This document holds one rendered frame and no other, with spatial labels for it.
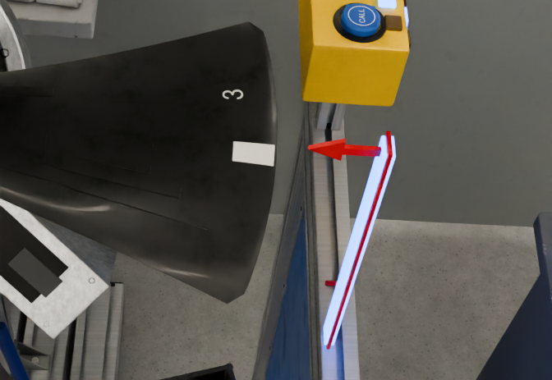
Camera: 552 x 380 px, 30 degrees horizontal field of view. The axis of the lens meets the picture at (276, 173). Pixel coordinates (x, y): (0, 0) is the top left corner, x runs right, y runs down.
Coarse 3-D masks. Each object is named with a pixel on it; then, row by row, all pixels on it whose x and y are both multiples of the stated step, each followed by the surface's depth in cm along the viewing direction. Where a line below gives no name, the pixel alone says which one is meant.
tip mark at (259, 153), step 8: (240, 144) 79; (248, 144) 79; (256, 144) 79; (264, 144) 79; (272, 144) 80; (240, 152) 79; (248, 152) 79; (256, 152) 79; (264, 152) 79; (272, 152) 79; (232, 160) 79; (240, 160) 79; (248, 160) 79; (256, 160) 79; (264, 160) 79; (272, 160) 79
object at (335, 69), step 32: (320, 0) 106; (352, 0) 107; (320, 32) 104; (384, 32) 105; (320, 64) 105; (352, 64) 105; (384, 64) 105; (320, 96) 109; (352, 96) 109; (384, 96) 109
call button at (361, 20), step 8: (344, 8) 105; (352, 8) 105; (360, 8) 105; (368, 8) 105; (344, 16) 104; (352, 16) 104; (360, 16) 104; (368, 16) 104; (376, 16) 104; (344, 24) 104; (352, 24) 103; (360, 24) 104; (368, 24) 104; (376, 24) 104; (352, 32) 104; (360, 32) 103; (368, 32) 104
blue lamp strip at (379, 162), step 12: (384, 144) 81; (384, 156) 80; (372, 168) 85; (372, 180) 84; (372, 192) 84; (360, 216) 89; (360, 228) 89; (348, 252) 94; (348, 264) 94; (348, 276) 95; (336, 288) 100; (336, 300) 100; (336, 312) 100; (324, 324) 106; (324, 336) 106
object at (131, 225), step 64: (64, 64) 82; (128, 64) 82; (192, 64) 82; (256, 64) 82; (0, 128) 78; (64, 128) 78; (128, 128) 79; (192, 128) 79; (256, 128) 80; (0, 192) 75; (64, 192) 76; (128, 192) 77; (192, 192) 77; (256, 192) 78; (128, 256) 76; (192, 256) 76; (256, 256) 77
